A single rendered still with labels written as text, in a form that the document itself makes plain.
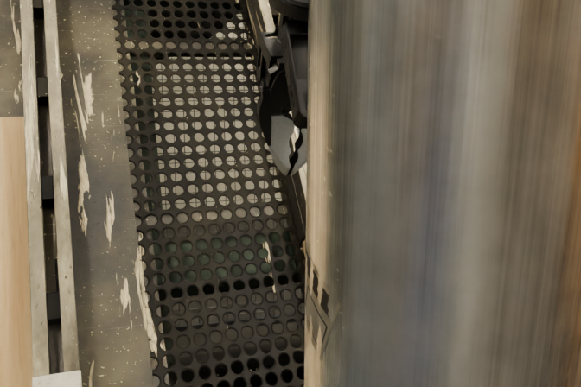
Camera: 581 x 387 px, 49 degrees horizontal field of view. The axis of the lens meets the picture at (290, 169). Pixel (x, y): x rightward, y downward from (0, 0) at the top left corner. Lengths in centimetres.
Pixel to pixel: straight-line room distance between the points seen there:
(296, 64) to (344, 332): 48
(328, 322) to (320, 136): 5
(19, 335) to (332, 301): 88
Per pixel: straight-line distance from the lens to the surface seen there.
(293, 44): 63
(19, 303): 103
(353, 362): 16
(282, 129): 69
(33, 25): 120
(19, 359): 101
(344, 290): 15
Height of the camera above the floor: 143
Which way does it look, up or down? 9 degrees down
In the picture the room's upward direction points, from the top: straight up
